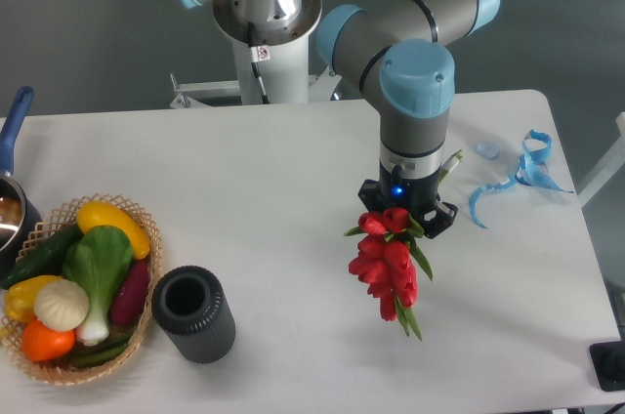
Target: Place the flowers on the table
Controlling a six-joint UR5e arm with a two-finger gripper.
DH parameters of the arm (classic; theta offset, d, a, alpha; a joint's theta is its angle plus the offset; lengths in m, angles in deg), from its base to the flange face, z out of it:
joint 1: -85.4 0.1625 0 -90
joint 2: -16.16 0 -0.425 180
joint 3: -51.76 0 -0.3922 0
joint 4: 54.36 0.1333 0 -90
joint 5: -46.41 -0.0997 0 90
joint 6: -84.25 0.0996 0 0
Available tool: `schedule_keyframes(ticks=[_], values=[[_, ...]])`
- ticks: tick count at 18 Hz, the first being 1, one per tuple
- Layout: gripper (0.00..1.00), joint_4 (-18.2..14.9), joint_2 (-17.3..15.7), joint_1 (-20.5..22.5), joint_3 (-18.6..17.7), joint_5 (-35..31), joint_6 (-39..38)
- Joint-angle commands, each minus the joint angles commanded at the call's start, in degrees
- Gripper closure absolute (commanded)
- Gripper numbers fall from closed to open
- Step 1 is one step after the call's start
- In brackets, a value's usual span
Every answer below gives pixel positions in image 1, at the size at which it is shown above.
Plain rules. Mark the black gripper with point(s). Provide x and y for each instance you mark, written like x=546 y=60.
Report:
x=418 y=196

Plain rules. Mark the red tulip bouquet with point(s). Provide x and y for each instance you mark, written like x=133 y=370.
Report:
x=387 y=260

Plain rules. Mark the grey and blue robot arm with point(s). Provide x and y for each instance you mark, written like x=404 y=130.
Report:
x=398 y=61

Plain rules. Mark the small light blue cap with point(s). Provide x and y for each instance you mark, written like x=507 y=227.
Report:
x=487 y=150

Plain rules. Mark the blue ribbon strip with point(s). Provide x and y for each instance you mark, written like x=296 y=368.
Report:
x=531 y=171

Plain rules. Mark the black ribbed cylindrical vase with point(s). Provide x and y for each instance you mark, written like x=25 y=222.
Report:
x=189 y=304

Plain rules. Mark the black device at table edge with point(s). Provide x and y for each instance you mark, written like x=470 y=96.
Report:
x=608 y=363

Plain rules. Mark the purple sweet potato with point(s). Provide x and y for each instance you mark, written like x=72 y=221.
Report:
x=129 y=302

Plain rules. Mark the green bok choy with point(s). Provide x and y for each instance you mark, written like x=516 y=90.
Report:
x=98 y=263

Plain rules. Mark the green beans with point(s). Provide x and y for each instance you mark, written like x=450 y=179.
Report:
x=101 y=353

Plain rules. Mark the white steamed bun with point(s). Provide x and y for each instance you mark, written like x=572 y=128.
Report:
x=61 y=305

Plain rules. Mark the green cucumber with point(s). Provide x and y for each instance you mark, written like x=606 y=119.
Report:
x=46 y=258

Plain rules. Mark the woven bamboo basket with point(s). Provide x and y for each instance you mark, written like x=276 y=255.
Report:
x=59 y=371

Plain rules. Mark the orange fruit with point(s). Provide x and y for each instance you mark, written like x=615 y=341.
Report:
x=40 y=343

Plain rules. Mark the yellow bell pepper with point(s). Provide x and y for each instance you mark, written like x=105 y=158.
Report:
x=19 y=299

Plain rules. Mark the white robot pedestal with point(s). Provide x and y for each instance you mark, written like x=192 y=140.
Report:
x=270 y=41

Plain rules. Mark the white frame at right edge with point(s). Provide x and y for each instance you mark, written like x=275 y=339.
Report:
x=610 y=163

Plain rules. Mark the blue handled saucepan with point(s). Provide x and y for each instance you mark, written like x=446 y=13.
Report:
x=18 y=214

